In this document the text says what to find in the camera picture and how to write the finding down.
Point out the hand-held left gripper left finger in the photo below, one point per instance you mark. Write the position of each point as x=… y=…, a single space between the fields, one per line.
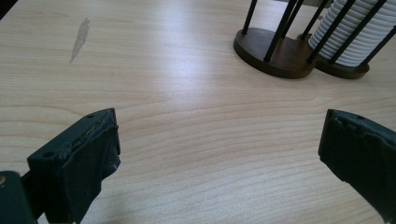
x=74 y=161

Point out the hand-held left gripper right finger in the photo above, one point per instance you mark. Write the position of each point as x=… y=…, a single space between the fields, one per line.
x=361 y=155

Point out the stack of white paper cups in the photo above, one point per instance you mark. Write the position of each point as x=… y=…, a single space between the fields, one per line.
x=364 y=43

